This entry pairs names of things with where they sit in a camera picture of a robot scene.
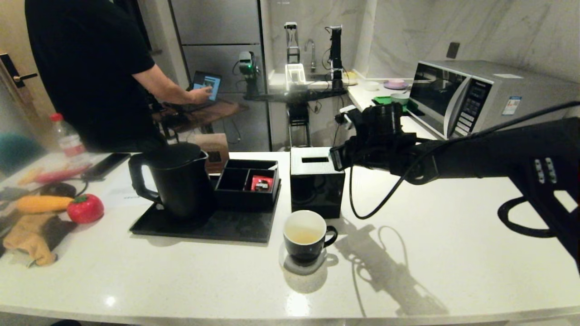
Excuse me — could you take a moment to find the brown QR code sign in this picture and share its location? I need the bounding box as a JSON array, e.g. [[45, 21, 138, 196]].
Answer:
[[195, 133, 230, 174]]

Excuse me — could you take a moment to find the pink toy vegetable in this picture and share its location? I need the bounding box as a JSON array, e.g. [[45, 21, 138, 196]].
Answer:
[[35, 165, 91, 184]]

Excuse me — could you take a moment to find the grey refrigerator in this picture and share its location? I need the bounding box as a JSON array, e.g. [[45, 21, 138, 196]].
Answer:
[[169, 0, 272, 151]]

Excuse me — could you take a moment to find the tan cloth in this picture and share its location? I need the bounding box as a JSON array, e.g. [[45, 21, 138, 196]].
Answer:
[[2, 213, 75, 267]]

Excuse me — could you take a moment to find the plastic bottle red cap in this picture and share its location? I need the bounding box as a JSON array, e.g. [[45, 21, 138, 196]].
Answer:
[[50, 113, 90, 159]]

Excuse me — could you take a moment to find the person in black t-shirt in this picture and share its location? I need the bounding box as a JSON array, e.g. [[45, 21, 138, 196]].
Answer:
[[25, 0, 213, 153]]

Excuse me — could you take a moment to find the black tissue box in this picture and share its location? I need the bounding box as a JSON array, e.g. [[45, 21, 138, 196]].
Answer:
[[289, 146, 345, 219]]

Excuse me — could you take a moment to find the black electric kettle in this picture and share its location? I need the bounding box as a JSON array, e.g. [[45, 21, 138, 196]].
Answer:
[[128, 142, 216, 222]]

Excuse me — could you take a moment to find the red toy tomato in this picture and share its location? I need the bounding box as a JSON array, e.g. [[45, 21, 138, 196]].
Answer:
[[67, 194, 105, 224]]

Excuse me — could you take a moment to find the dark door handle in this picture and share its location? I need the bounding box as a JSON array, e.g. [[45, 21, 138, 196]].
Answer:
[[0, 53, 38, 89]]

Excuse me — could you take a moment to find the teal chair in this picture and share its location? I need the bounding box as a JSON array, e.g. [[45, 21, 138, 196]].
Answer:
[[0, 132, 41, 172]]

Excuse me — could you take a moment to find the white printed paper sheet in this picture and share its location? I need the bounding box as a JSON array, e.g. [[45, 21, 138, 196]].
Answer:
[[101, 179, 157, 208]]

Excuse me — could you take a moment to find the upright black gripper stand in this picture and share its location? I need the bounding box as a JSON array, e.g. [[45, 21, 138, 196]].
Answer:
[[284, 21, 300, 64]]

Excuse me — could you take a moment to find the person's bare hand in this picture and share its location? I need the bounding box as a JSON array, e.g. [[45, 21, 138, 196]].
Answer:
[[190, 86, 213, 105]]

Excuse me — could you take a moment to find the green cutting board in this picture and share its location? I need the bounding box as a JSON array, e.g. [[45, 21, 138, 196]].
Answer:
[[373, 96, 417, 113]]

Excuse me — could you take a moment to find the black serving tray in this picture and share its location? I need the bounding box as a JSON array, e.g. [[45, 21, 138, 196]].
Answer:
[[130, 176, 281, 244]]

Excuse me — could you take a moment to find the beige wooden door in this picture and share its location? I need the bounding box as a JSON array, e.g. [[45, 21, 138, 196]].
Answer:
[[0, 0, 57, 136]]

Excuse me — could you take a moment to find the wooden desk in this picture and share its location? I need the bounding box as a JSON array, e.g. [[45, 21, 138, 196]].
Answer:
[[154, 101, 249, 134]]

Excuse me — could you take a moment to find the black cup white inside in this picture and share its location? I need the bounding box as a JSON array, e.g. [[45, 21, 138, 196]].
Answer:
[[283, 210, 338, 264]]

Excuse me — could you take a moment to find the white dish rack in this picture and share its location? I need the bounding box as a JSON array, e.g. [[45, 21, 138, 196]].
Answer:
[[284, 63, 307, 90]]

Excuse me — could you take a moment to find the black smartphone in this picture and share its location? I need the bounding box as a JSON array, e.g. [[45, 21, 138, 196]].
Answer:
[[82, 153, 132, 182]]

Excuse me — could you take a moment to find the silver microwave oven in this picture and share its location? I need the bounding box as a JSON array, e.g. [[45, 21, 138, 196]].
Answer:
[[406, 60, 579, 140]]

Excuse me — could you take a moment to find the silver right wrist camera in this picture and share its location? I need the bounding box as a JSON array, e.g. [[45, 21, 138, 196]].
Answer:
[[335, 105, 363, 129]]

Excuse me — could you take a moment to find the black compartment organizer box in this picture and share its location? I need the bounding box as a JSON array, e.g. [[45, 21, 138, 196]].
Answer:
[[215, 158, 281, 211]]

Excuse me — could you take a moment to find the open laptop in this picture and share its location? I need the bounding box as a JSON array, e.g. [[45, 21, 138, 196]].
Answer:
[[181, 71, 222, 112]]

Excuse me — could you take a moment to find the yellow toy corn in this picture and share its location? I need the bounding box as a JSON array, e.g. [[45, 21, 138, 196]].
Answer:
[[16, 196, 73, 214]]

